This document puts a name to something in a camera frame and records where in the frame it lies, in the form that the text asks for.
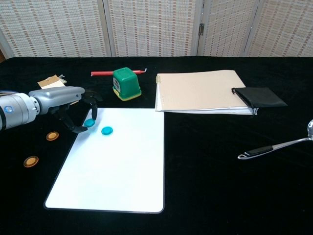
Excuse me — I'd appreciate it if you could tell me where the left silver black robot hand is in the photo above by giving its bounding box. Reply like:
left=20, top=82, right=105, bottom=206
left=28, top=86, right=103, bottom=134

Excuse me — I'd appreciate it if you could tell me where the white rectangular board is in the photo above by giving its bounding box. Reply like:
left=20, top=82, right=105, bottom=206
left=43, top=107, right=166, bottom=214

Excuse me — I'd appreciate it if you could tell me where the brown white paper tag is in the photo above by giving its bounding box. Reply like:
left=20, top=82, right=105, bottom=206
left=37, top=74, right=68, bottom=90

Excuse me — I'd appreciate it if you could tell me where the red pen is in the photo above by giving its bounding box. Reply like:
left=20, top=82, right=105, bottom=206
left=90, top=68, right=147, bottom=77

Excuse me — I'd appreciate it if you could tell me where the green plastic box yellow base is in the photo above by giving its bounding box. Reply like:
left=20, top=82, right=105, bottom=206
left=112, top=67, right=142, bottom=102

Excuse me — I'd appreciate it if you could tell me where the woven folding screen panel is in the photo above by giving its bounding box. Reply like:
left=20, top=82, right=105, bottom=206
left=244, top=0, right=313, bottom=58
left=0, top=0, right=113, bottom=58
left=197, top=0, right=260, bottom=58
left=102, top=0, right=204, bottom=58

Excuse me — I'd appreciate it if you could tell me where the beige spiral notebook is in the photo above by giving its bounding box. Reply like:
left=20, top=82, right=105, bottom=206
left=155, top=70, right=259, bottom=116

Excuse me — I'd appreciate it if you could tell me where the black tablecloth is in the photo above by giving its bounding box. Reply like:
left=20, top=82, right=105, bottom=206
left=0, top=55, right=313, bottom=235

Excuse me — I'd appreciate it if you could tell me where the black drawstring pouch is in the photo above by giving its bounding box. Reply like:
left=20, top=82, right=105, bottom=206
left=231, top=87, right=288, bottom=110

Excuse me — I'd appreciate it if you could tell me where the steel ladle black handle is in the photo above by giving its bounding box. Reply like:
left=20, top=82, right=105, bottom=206
left=237, top=119, right=313, bottom=161

